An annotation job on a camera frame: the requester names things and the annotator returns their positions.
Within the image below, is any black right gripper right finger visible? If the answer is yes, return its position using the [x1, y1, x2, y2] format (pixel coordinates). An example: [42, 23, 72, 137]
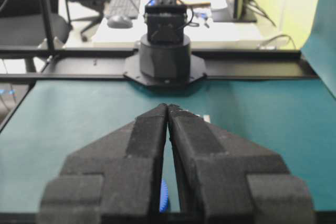
[168, 105, 315, 223]

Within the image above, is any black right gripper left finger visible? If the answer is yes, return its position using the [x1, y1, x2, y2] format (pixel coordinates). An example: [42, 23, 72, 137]
[36, 104, 167, 223]

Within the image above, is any small blue plastic gear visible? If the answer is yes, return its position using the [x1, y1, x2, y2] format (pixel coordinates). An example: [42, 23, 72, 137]
[159, 179, 169, 212]

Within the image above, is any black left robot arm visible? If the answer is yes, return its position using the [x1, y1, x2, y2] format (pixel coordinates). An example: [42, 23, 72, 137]
[139, 0, 192, 79]

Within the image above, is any grey computer mouse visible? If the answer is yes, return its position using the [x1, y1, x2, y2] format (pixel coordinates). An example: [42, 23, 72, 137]
[107, 15, 133, 29]

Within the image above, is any black keyboard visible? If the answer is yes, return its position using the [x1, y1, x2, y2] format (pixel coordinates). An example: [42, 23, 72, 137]
[104, 0, 141, 19]

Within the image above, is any white desk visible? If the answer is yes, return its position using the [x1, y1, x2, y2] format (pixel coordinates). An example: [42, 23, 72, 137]
[93, 0, 263, 49]

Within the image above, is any black office chair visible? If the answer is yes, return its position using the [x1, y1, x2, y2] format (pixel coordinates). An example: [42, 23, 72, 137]
[1, 0, 70, 46]

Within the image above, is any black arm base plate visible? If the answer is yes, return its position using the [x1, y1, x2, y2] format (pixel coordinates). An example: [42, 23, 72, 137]
[123, 37, 207, 87]

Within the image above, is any black frame rail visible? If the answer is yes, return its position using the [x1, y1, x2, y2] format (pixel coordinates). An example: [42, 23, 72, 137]
[1, 48, 317, 86]

